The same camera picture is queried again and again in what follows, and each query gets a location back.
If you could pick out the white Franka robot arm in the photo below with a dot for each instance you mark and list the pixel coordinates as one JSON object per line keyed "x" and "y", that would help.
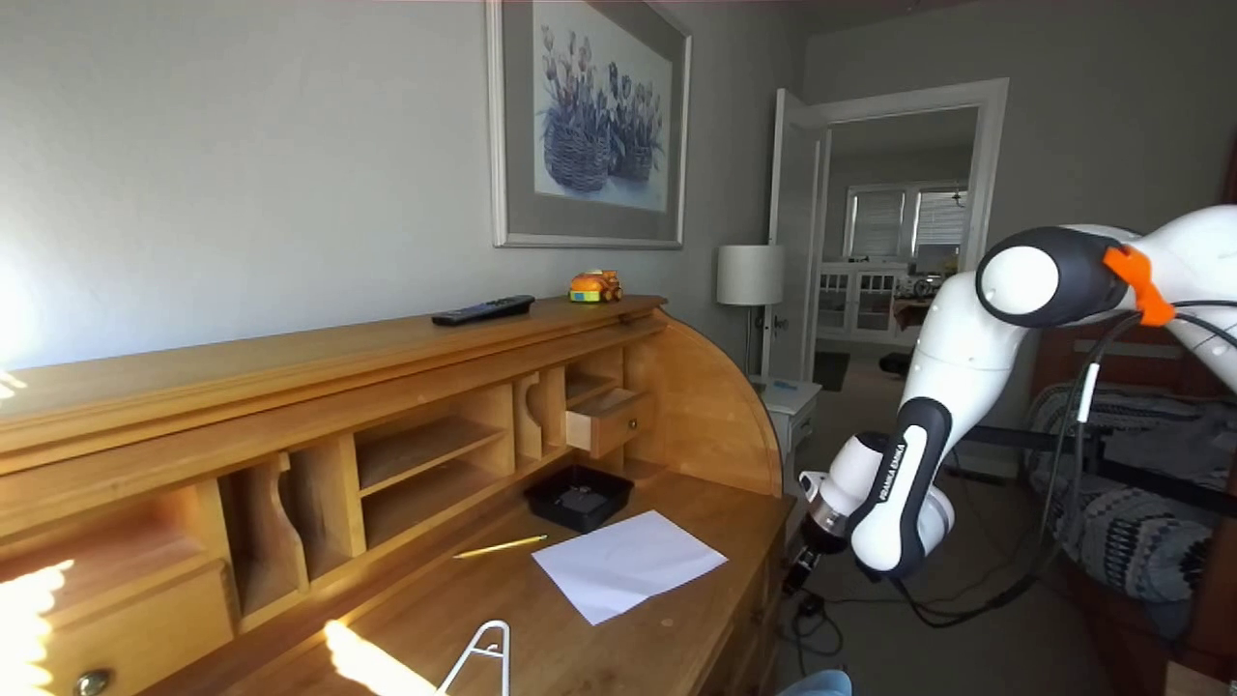
{"x": 951, "y": 363}

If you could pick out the white paper sheet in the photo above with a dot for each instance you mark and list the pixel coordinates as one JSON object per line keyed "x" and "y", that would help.
{"x": 632, "y": 561}

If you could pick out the wooden roll-top desk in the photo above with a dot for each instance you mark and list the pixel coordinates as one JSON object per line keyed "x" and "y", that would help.
{"x": 670, "y": 410}

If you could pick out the white door frame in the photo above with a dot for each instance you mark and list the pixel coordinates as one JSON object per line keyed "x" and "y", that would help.
{"x": 991, "y": 169}

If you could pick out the light blue cloth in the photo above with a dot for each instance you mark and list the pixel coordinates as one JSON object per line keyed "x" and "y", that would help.
{"x": 813, "y": 681}

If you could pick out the framed flower picture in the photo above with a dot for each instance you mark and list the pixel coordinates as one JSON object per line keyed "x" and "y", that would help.
{"x": 592, "y": 116}

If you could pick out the white door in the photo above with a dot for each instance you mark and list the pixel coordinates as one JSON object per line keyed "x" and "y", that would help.
{"x": 793, "y": 232}

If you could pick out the white railing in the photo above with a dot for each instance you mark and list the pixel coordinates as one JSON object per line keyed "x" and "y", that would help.
{"x": 857, "y": 302}

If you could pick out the orange clip on arm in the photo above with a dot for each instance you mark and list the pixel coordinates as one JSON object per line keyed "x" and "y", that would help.
{"x": 1140, "y": 284}

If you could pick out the white side cabinet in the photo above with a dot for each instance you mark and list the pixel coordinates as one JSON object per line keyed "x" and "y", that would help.
{"x": 791, "y": 410}

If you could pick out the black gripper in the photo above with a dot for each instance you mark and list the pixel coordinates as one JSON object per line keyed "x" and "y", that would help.
{"x": 806, "y": 566}

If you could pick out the orange yellow toy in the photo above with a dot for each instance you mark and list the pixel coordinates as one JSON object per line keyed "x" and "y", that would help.
{"x": 592, "y": 288}

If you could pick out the white shade floor lamp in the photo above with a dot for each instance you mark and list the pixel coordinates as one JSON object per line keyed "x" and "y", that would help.
{"x": 751, "y": 278}

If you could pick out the black plastic tray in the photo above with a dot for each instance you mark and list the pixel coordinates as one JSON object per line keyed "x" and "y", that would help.
{"x": 581, "y": 498}

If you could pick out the small metal drawer knob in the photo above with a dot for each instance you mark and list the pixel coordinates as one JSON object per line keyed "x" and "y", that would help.
{"x": 92, "y": 681}

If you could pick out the patterned grey blanket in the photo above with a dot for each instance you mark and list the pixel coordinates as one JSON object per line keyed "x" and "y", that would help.
{"x": 1132, "y": 528}

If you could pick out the small wooden organizer drawer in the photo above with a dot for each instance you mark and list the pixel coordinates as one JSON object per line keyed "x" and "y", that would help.
{"x": 140, "y": 633}

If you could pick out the yellow pencil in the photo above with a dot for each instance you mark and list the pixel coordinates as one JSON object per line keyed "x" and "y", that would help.
{"x": 505, "y": 548}

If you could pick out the small drawer with brass knob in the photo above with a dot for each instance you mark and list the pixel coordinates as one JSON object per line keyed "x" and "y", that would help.
{"x": 613, "y": 424}

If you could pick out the black remote control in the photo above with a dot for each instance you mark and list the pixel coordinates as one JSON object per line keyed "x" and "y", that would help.
{"x": 484, "y": 311}

